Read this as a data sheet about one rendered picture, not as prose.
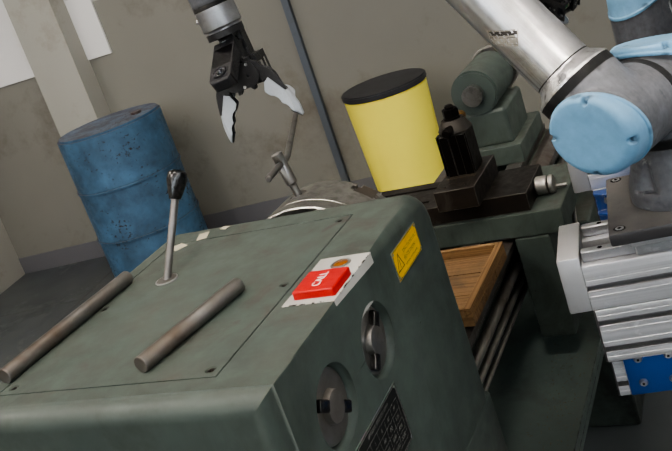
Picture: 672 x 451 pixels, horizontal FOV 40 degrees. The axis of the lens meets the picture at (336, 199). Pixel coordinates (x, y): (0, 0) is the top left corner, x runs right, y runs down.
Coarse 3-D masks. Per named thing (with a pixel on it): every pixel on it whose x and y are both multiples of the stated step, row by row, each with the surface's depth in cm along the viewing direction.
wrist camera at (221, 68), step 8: (232, 40) 168; (216, 48) 169; (224, 48) 167; (232, 48) 166; (240, 48) 169; (216, 56) 167; (224, 56) 166; (232, 56) 164; (216, 64) 165; (224, 64) 164; (232, 64) 163; (216, 72) 162; (224, 72) 162; (232, 72) 162; (216, 80) 162; (224, 80) 161; (232, 80) 162; (216, 88) 163; (224, 88) 163
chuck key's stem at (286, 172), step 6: (276, 156) 167; (282, 156) 168; (276, 162) 168; (282, 162) 167; (282, 168) 168; (288, 168) 168; (282, 174) 168; (288, 174) 168; (288, 180) 168; (294, 180) 168; (294, 186) 169; (294, 192) 169; (300, 192) 169
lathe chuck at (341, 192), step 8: (312, 184) 172; (320, 184) 170; (328, 184) 169; (336, 184) 169; (344, 184) 169; (352, 184) 169; (312, 192) 167; (320, 192) 166; (328, 192) 166; (336, 192) 165; (344, 192) 166; (352, 192) 166; (288, 200) 169; (296, 200) 166; (328, 200) 163; (336, 200) 163; (344, 200) 163; (352, 200) 163; (360, 200) 164; (368, 200) 165
